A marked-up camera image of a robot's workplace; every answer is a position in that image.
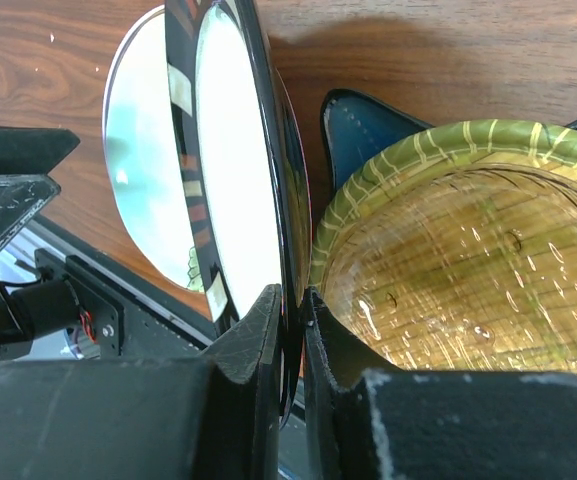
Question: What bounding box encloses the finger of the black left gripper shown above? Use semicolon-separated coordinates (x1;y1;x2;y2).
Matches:
0;126;80;251

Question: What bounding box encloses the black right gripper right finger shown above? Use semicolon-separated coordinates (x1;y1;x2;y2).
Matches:
303;289;577;479

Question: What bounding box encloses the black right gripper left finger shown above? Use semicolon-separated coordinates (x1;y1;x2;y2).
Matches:
0;285;281;479

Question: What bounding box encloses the mint green flower plate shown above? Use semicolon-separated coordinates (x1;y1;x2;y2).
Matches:
102;6;204;292

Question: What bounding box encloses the black striped rim plate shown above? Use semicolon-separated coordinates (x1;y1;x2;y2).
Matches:
164;1;312;418

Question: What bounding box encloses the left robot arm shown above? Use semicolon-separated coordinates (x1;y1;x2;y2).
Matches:
0;126;85;360

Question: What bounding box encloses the yellow woven pattern plate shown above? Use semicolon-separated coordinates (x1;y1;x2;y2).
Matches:
310;119;577;374

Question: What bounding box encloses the dark teal star plate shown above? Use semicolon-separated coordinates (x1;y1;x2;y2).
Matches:
321;89;577;197

